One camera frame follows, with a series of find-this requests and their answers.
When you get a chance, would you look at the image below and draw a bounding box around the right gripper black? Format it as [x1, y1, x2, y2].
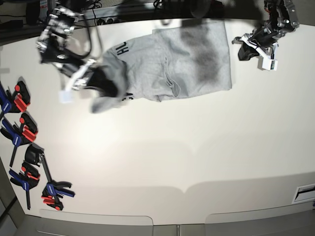
[59, 62, 118, 97]

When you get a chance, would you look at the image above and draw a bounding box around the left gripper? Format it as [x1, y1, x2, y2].
[238, 25, 279, 61]

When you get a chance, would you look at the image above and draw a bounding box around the grey T-shirt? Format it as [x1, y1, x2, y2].
[91, 20, 232, 114]

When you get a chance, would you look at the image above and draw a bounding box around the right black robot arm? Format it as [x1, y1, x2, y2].
[36, 0, 118, 97]

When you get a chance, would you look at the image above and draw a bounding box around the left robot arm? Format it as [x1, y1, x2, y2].
[234, 0, 299, 61]

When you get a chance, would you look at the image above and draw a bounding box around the top blue red bar clamp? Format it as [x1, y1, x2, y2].
[0, 77, 31, 120]

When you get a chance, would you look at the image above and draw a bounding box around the blue red bar clamp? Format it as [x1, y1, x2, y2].
[0, 77, 31, 120]
[9, 161, 40, 210]
[0, 112, 38, 167]

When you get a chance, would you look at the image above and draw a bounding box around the long bar clamp black pad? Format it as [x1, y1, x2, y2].
[25, 145, 75, 211]

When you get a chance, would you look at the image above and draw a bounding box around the white label plate on table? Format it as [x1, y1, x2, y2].
[292, 184, 315, 204]

